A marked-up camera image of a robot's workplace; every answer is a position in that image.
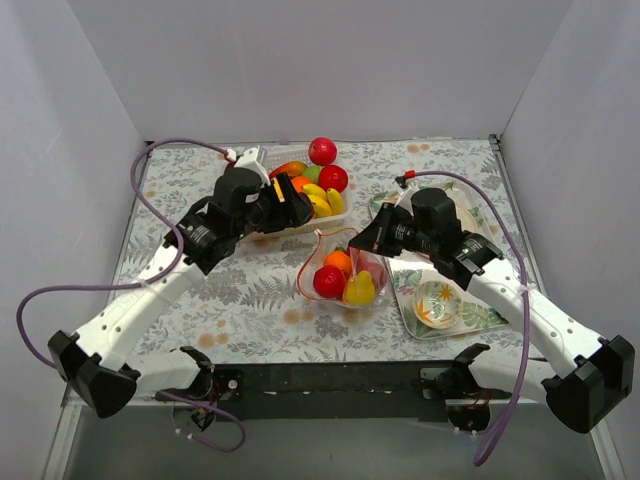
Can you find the small orange toy tangerine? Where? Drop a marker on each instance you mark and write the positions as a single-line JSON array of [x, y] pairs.
[[299, 182]]

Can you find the small floral bowl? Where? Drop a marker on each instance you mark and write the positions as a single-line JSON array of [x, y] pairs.
[[437, 304]]

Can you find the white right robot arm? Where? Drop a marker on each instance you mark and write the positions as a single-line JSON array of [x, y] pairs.
[[581, 375]]

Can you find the green toy fruit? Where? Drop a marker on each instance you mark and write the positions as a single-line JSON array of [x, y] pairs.
[[312, 173]]

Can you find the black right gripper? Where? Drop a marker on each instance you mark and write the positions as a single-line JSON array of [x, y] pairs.
[[387, 232]]

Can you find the red toy apple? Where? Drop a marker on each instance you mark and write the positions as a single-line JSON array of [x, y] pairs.
[[333, 177], [366, 261], [322, 151]]

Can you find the yellow toy peach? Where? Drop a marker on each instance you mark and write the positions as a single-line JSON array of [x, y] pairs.
[[360, 289]]

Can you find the red toy apple right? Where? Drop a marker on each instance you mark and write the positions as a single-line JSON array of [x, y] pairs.
[[333, 177]]

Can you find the pink and cream plate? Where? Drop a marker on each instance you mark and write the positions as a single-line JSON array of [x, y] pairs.
[[468, 221]]

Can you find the orange toy orange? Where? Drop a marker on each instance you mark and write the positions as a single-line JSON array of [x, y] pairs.
[[340, 260]]

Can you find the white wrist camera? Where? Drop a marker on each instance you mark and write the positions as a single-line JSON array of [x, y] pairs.
[[252, 159], [405, 195]]

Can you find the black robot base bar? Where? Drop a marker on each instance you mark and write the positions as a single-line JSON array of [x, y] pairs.
[[419, 390]]

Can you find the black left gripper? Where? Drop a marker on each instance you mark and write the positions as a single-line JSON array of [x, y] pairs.
[[279, 205]]

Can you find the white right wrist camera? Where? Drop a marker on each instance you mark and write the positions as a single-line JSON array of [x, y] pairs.
[[405, 195]]

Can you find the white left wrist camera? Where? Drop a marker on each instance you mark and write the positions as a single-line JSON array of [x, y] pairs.
[[252, 159]]

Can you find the clear zip top bag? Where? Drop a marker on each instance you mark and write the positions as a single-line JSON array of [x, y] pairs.
[[327, 241]]

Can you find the red toy apple back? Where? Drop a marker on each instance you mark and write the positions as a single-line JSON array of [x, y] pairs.
[[366, 261]]

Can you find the red yellow toy mango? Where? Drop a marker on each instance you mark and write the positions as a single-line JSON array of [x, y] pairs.
[[329, 282]]

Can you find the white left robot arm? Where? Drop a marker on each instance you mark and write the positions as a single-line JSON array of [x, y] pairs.
[[97, 362]]

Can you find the red toy apple top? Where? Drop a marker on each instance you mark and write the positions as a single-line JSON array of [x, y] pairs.
[[322, 151]]

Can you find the white plastic fruit basket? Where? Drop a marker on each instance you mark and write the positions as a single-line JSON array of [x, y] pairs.
[[275, 159]]

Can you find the floral rectangular tray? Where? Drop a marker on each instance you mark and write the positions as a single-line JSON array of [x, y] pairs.
[[408, 270]]

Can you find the yellow toy banana bunch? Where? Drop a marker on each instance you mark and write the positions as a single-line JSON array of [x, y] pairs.
[[324, 203]]

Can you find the orange green toy mango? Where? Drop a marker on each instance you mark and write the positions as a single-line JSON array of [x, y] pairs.
[[292, 169]]

